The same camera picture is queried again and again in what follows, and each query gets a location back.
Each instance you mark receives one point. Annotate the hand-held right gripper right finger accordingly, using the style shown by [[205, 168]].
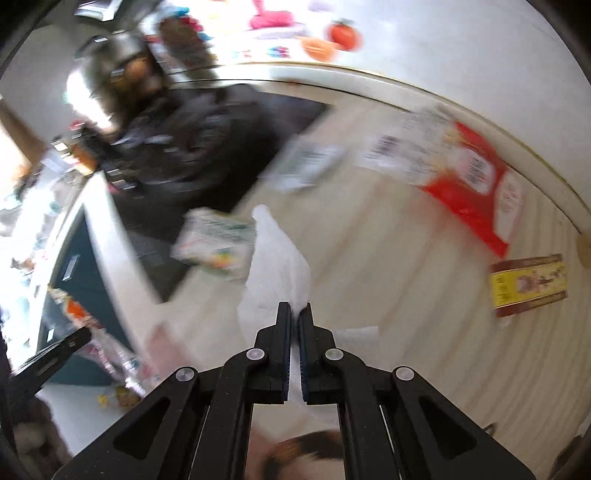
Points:
[[302, 355]]

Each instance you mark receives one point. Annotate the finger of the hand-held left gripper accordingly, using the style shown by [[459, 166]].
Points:
[[51, 357]]

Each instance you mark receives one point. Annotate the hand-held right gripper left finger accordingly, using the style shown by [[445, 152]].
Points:
[[286, 350]]

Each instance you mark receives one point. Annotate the white plastic bag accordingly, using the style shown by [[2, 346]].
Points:
[[277, 267]]

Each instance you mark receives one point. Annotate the clear printed snack wrapper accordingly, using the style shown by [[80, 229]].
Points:
[[99, 341]]

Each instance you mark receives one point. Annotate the brown furry cloth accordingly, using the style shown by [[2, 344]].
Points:
[[34, 429]]

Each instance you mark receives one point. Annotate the brown and white packet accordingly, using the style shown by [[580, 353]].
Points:
[[304, 450]]

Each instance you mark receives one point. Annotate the white cabinet with blue drawers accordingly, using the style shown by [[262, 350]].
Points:
[[92, 263]]

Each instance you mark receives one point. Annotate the green and white carton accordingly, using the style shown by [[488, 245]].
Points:
[[217, 240]]

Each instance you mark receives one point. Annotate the clear white labelled packet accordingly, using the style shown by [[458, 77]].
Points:
[[307, 161]]

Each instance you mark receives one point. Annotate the red and white package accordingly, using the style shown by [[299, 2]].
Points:
[[466, 184]]

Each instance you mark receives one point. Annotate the yellow and brown box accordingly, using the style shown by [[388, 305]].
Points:
[[528, 284]]

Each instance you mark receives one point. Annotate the person in dark jacket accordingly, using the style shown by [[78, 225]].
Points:
[[184, 134]]

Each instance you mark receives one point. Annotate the orange toy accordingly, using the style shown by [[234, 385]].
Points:
[[317, 47]]

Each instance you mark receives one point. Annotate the red tomato toy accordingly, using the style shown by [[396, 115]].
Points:
[[344, 34]]

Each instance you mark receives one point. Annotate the pink toy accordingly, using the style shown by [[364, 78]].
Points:
[[272, 17]]

